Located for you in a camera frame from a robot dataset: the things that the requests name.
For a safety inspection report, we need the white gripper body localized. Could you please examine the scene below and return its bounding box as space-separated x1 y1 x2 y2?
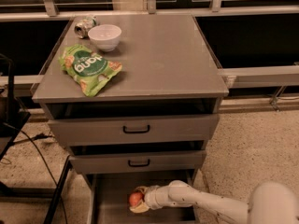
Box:
144 186 171 210

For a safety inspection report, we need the red apple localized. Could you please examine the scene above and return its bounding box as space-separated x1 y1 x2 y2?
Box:
129 192 144 207

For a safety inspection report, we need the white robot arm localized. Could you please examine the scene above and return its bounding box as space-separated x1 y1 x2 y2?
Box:
129 180 299 224

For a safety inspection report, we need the grey middle drawer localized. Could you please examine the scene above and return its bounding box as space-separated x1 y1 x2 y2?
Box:
70 141 206 175

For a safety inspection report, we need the grey drawer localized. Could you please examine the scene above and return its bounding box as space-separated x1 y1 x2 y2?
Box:
47 98 219 147
70 141 206 175
87 171 199 224

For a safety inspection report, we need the grey bottom drawer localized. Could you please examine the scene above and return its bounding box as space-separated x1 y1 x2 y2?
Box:
87 171 199 224

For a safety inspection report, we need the grey drawer cabinet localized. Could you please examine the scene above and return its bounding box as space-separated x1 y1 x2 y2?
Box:
31 13 230 224

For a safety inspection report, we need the grey top drawer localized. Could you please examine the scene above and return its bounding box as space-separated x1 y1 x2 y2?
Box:
47 98 219 147

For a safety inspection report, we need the green chip bag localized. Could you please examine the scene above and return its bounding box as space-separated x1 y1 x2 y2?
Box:
59 44 122 97

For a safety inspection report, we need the black stand left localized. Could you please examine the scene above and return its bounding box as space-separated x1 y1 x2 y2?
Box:
0 54 68 224

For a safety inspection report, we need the white ceramic bowl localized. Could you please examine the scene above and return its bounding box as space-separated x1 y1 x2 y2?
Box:
88 24 121 51

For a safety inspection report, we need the metal window railing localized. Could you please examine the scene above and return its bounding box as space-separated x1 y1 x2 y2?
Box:
0 0 299 110

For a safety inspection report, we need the crushed aluminium can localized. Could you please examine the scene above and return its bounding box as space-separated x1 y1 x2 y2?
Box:
74 16 97 39

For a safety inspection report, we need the black cable on floor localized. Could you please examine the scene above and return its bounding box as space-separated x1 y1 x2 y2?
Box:
0 121 69 224

